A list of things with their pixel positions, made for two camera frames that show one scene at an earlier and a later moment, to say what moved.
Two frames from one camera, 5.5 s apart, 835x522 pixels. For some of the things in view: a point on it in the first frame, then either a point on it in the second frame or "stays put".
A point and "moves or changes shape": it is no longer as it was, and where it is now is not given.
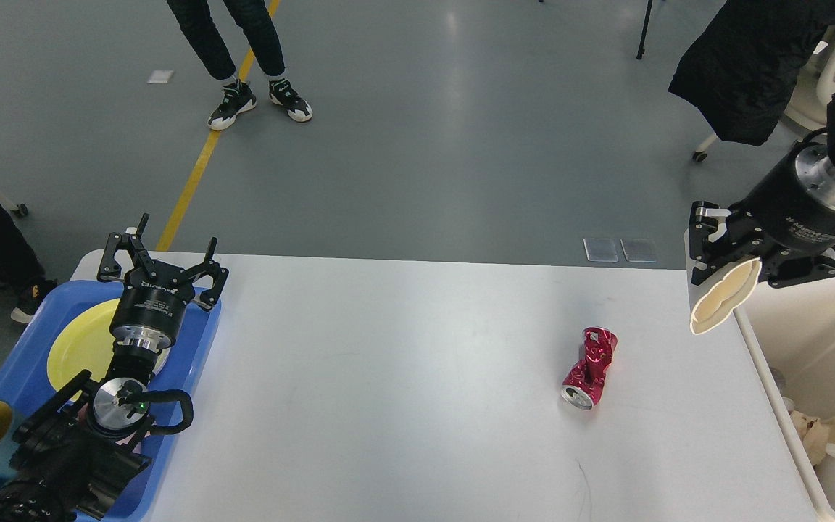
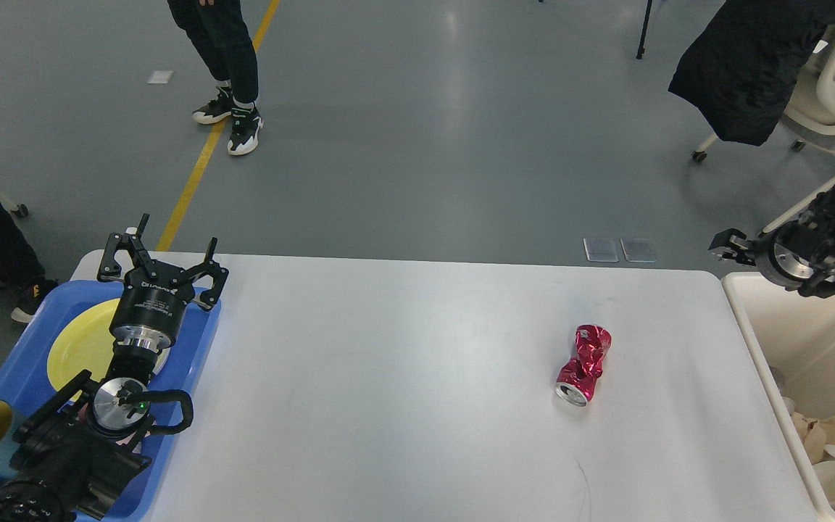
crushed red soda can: [583, 383] moves or changes shape
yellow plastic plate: [82, 341] stays put
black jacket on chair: [743, 62] stays put
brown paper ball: [813, 434] stays put
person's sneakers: [238, 97] → [246, 121]
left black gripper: [146, 314] stays put
